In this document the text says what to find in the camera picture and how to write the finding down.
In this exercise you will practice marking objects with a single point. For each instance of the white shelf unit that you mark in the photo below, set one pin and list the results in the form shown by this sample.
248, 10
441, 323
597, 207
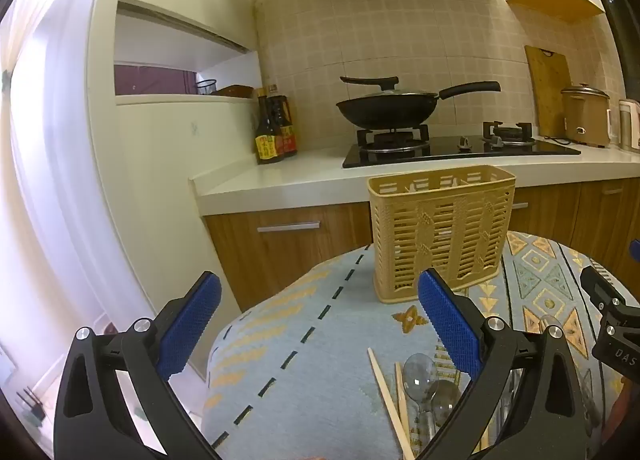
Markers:
165, 149

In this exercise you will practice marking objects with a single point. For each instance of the beige rice cooker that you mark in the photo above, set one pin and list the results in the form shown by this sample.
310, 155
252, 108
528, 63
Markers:
585, 114

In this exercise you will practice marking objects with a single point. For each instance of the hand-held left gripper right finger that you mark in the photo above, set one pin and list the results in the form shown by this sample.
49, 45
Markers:
450, 325

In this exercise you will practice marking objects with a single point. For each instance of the yellow plastic utensil basket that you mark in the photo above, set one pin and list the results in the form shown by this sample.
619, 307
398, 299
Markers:
440, 230

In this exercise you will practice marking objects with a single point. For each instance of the black wok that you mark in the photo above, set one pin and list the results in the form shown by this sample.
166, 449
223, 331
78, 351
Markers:
385, 112

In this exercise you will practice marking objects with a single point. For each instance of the thick wooden chopstick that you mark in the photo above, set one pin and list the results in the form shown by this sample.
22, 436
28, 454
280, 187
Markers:
401, 395

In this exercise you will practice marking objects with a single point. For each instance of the wooden kitchen counter cabinet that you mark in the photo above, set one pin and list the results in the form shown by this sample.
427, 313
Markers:
280, 250

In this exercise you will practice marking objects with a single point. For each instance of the blue patterned tablecloth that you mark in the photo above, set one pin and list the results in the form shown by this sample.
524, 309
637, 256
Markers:
310, 365

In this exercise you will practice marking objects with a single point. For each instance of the wooden cutting board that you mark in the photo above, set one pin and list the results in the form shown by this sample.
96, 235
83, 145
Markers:
550, 89

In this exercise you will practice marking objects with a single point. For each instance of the black gas stove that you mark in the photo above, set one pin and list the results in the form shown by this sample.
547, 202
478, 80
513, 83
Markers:
450, 152

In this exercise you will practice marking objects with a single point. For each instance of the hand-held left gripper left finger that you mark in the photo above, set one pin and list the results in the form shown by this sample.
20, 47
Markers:
190, 325

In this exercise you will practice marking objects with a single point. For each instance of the clear plastic spoon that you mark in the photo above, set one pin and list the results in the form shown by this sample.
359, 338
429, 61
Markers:
549, 321

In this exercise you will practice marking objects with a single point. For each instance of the red label sauce bottle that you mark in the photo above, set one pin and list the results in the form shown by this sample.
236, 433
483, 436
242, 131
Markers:
287, 134

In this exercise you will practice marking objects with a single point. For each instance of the white electric kettle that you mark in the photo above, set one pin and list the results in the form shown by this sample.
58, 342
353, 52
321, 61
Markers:
631, 124

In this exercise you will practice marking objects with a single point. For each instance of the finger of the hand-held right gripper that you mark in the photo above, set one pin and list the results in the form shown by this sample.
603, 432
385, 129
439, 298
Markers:
635, 250
597, 285

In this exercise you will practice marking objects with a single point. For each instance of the metal spoon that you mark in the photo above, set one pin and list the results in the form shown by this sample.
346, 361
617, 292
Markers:
419, 372
442, 402

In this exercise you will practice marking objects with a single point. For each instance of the long thin wooden chopstick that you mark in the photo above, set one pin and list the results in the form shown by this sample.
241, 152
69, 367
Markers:
387, 397

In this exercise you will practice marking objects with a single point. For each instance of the glass wok lid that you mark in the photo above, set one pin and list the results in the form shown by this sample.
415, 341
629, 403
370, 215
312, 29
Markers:
387, 86

